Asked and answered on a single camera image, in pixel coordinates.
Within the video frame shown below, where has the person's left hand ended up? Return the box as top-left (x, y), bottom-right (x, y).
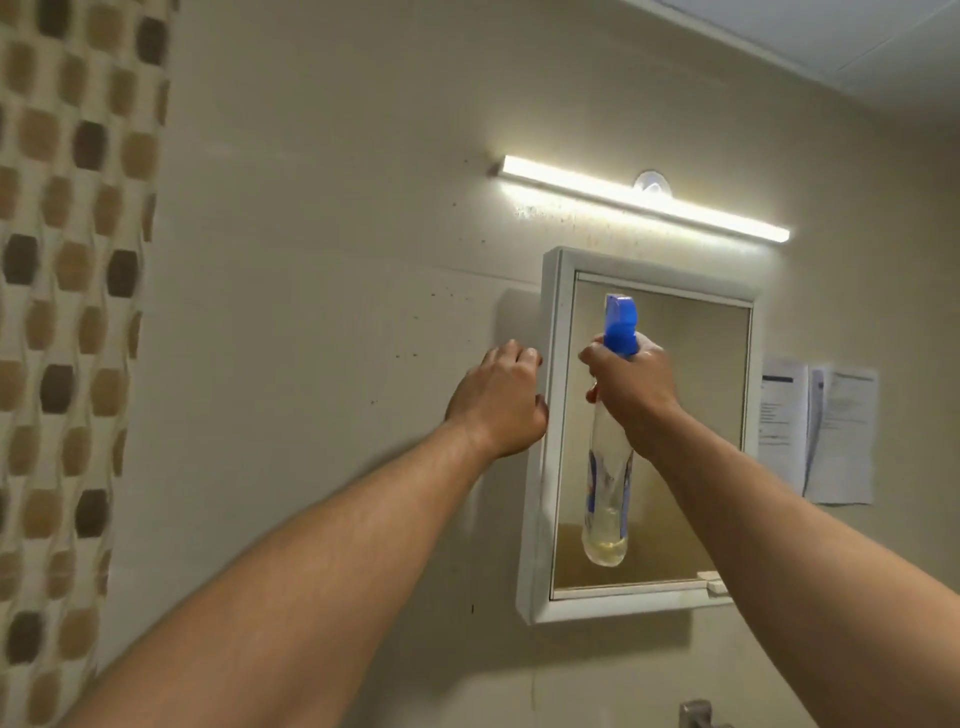
top-left (443, 339), bottom-right (551, 461)

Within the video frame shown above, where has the person's right hand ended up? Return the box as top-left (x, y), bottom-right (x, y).
top-left (578, 330), bottom-right (681, 459)

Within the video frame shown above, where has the clear spray bottle blue nozzle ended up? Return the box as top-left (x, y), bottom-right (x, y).
top-left (581, 294), bottom-right (640, 569)

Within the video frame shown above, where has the white mirror cabinet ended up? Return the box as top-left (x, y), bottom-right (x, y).
top-left (515, 246), bottom-right (765, 627)

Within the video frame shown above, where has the person's right forearm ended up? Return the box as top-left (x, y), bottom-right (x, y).
top-left (632, 405), bottom-right (960, 728)

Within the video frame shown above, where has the person's left forearm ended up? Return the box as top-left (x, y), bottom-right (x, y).
top-left (63, 417), bottom-right (499, 728)

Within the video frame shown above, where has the white led light bar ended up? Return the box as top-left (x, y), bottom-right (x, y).
top-left (491, 153), bottom-right (792, 246)

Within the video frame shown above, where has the white printed paper sheet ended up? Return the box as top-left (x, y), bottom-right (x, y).
top-left (803, 363), bottom-right (881, 507)
top-left (756, 355), bottom-right (813, 496)

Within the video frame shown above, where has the grey metal fixture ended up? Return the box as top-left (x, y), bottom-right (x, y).
top-left (678, 698), bottom-right (738, 728)

